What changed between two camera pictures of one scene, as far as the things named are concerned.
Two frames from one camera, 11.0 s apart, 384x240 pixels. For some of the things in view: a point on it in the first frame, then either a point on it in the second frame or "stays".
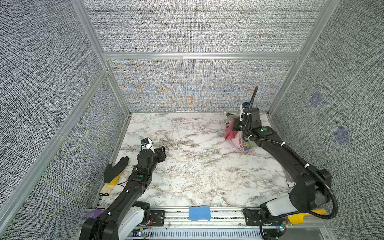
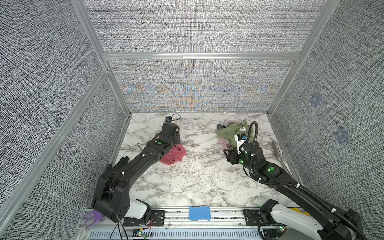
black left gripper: (161, 154) -> (175, 138)
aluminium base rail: (214, 224) stays
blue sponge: (199, 213) stays
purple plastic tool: (93, 214) stays
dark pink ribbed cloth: (229, 132) -> (175, 154)
